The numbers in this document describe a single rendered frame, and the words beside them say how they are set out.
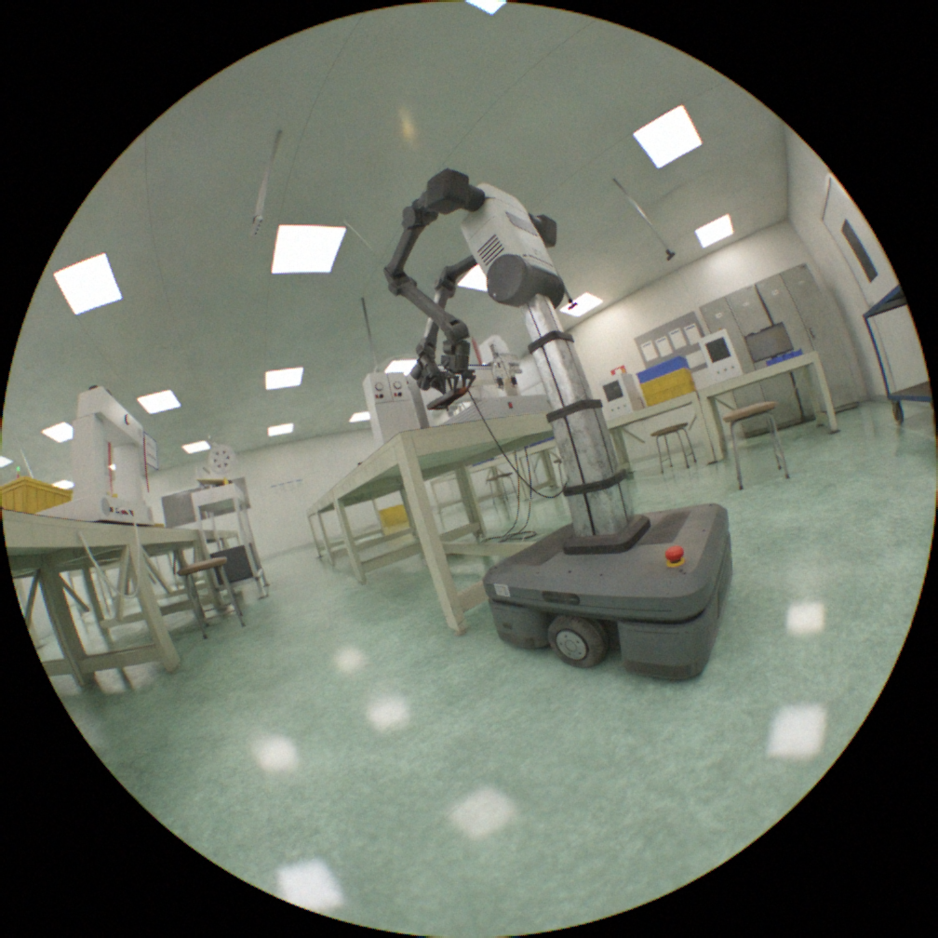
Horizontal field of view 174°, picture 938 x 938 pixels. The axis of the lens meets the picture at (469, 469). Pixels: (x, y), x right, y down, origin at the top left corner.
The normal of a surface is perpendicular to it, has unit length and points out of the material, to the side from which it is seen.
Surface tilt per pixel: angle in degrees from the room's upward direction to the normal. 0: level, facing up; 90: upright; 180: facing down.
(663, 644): 90
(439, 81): 180
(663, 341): 90
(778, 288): 90
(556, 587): 45
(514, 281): 90
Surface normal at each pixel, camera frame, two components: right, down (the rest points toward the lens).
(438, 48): 0.27, 0.96
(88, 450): 0.56, -0.19
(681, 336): -0.78, 0.20
